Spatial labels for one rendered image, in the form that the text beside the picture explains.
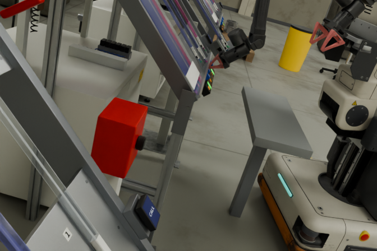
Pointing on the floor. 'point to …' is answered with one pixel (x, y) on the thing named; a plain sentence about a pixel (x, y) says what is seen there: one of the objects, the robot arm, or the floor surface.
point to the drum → (295, 47)
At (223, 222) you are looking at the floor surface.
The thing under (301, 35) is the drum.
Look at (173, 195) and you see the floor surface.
